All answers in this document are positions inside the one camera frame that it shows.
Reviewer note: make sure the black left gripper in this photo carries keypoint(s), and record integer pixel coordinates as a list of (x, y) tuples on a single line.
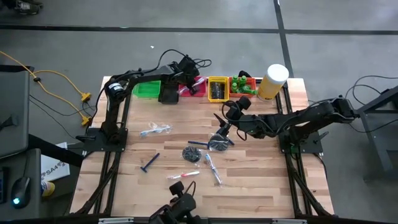
[(186, 72)]

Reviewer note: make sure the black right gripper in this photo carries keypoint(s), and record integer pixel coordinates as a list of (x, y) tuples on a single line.
[(234, 118)]

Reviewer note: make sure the teal bagged toothbrush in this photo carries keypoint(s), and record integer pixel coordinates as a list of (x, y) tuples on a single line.
[(202, 81)]

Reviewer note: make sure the bagged black comb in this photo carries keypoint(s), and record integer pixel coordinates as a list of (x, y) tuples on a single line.
[(223, 91), (215, 91)]

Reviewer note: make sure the blue disposable razor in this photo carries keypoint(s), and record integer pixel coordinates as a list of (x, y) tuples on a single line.
[(197, 143), (231, 143), (151, 161)]

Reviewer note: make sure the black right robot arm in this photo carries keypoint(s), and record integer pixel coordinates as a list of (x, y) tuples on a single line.
[(311, 113)]

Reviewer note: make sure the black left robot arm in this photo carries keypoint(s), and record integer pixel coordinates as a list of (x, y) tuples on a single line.
[(146, 73)]

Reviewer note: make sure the red plastic basket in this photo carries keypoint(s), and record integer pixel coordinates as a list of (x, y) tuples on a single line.
[(202, 91)]

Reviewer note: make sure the black plastic basket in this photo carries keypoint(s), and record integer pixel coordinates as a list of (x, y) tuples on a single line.
[(169, 98)]

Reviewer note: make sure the yellow plastic basket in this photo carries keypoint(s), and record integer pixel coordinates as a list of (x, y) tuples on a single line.
[(218, 78)]

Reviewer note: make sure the blue white bagged toothbrush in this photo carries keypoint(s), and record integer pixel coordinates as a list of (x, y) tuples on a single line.
[(214, 169)]

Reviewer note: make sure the green plastic basket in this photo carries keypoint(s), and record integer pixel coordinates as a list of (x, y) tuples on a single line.
[(146, 90)]

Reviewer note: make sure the orange plastic basket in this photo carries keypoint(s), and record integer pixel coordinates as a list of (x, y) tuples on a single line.
[(252, 82)]

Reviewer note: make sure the black table clamp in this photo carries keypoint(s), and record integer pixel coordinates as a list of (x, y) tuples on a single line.
[(244, 74)]

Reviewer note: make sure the light blue bagged toothbrush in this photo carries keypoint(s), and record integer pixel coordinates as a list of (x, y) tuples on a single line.
[(152, 131)]

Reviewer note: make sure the red white bagged toothbrush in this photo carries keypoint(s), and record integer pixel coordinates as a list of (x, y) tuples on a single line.
[(186, 174)]

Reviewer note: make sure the yellow canister white lid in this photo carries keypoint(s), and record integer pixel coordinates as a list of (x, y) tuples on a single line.
[(273, 84)]

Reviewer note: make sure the black floor tape strip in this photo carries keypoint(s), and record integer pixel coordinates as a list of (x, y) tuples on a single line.
[(124, 29), (279, 15)]

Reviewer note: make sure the black desk leg bar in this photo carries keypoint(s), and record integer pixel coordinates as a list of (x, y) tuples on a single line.
[(56, 152)]

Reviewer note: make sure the black metal stand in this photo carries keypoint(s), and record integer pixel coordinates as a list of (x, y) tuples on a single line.
[(374, 137)]

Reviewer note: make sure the white cardboard box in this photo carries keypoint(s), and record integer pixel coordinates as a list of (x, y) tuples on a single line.
[(60, 172)]

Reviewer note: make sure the person's shoe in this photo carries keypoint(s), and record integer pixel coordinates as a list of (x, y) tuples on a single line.
[(48, 188), (26, 7)]

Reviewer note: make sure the dark side desk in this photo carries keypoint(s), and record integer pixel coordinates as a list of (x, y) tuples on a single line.
[(31, 174)]

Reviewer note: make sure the black computer mouse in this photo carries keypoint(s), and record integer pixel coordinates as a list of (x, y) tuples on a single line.
[(20, 191)]

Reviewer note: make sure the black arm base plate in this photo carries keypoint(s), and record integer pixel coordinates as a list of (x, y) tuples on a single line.
[(93, 143), (314, 146)]

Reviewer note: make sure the black aluminium table frame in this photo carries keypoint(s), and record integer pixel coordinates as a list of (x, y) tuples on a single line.
[(248, 222)]

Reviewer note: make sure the silver frame bracket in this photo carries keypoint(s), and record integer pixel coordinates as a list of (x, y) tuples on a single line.
[(116, 221), (289, 221)]

